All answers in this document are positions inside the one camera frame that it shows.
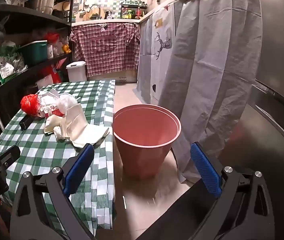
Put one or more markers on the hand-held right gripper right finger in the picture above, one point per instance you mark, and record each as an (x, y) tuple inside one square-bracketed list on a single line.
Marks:
[(205, 170)]

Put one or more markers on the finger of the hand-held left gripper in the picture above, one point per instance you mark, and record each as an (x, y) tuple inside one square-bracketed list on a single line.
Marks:
[(6, 155)]

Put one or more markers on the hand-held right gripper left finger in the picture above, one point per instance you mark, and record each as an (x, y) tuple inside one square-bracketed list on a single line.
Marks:
[(80, 165)]

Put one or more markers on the small black clip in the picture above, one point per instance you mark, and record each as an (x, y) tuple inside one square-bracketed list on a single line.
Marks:
[(24, 123)]

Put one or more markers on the white tissue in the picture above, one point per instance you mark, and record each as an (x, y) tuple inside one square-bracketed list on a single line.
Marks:
[(59, 133)]

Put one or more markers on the cream paper bag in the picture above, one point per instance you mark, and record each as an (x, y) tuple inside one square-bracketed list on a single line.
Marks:
[(77, 125)]

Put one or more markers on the red plastic bag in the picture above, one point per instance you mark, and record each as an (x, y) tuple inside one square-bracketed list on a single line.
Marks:
[(29, 104)]

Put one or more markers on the pink plastic bin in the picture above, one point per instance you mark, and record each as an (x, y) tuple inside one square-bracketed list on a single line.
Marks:
[(142, 160)]

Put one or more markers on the clear plastic bag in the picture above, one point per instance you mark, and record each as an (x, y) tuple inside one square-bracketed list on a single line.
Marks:
[(65, 101)]

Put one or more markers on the green checkered tablecloth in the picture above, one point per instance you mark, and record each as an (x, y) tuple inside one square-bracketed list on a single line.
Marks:
[(99, 100)]

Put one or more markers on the white paper bag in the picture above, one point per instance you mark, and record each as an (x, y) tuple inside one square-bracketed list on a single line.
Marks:
[(45, 81)]

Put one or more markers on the green snack packets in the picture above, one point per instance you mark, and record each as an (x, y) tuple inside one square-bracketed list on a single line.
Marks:
[(5, 65)]

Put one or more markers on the white pedal bin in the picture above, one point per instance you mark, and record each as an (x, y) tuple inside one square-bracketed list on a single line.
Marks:
[(77, 71)]

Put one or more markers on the red printed sack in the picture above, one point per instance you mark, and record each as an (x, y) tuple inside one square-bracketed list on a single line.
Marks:
[(57, 68)]

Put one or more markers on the plain grey curtain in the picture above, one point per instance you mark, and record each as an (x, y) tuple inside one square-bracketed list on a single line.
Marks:
[(207, 67)]

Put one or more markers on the green storage box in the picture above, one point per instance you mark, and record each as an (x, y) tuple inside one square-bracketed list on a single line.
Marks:
[(34, 51)]

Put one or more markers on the white labelled jar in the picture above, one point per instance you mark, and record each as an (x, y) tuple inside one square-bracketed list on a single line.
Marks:
[(49, 51)]

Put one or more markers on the dark steel refrigerator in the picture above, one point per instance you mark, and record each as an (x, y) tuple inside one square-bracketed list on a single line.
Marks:
[(277, 80)]

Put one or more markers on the small yellow packet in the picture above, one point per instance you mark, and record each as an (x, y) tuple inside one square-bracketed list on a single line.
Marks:
[(67, 48)]

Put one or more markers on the red plaid shirt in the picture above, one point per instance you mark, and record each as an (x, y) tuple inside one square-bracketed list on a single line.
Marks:
[(107, 50)]

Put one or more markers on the red shelf bag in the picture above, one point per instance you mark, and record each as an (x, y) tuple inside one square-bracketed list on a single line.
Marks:
[(51, 37)]

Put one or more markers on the black shelf unit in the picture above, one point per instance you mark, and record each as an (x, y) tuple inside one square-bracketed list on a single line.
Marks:
[(31, 22)]

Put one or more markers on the white deer print curtain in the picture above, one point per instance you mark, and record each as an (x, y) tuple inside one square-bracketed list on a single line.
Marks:
[(159, 42)]

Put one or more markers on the dark cooking pan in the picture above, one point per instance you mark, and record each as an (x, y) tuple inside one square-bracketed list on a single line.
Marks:
[(60, 13)]

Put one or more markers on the steel pot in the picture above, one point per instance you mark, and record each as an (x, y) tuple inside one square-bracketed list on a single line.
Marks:
[(43, 1)]

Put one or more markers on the chrome faucet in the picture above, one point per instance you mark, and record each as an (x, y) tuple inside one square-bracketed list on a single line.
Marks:
[(94, 8)]

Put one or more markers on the black bottle rack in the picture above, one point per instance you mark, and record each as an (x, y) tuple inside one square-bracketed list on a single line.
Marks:
[(133, 11)]

